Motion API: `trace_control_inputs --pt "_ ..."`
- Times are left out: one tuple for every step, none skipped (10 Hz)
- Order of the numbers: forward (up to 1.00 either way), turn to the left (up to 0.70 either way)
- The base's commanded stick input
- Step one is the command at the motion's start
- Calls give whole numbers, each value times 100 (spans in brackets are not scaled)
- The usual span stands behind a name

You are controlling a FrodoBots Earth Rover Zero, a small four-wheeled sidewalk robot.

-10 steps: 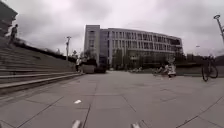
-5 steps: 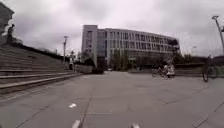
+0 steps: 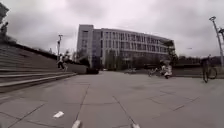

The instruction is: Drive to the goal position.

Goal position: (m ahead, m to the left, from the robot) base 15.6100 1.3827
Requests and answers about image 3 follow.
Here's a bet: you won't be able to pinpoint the low grey wall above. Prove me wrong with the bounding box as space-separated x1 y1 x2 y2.
65 62 89 75

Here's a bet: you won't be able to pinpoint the long low wall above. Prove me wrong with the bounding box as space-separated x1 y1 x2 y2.
172 66 224 80

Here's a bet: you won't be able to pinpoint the grey lamp post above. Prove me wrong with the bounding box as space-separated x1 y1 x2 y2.
56 34 64 61
208 15 224 68

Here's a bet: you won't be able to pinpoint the dark building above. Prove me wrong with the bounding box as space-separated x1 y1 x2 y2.
0 2 10 42

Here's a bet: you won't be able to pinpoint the distant dark trees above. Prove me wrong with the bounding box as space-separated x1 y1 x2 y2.
175 54 224 68

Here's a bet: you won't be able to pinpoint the grey paved plaza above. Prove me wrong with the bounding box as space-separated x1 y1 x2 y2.
0 70 224 128

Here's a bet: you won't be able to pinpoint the large grey building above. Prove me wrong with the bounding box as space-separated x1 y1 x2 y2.
76 23 177 70

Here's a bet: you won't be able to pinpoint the dark bush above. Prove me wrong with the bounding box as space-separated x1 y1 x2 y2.
86 67 100 75

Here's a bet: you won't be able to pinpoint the person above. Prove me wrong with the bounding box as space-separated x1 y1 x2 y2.
199 54 213 83
56 54 68 72

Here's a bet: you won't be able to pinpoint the parked bicycles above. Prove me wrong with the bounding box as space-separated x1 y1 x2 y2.
147 67 162 78

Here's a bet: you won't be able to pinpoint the row of trees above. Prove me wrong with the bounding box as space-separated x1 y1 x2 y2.
74 49 162 71

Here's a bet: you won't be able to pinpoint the white scrap on ground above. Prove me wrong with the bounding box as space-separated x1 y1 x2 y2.
52 110 65 119

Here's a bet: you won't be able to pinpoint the dark bicycle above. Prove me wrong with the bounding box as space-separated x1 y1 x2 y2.
202 65 219 84

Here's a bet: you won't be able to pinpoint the grey stone stairway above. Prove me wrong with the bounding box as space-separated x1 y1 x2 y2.
0 43 78 94

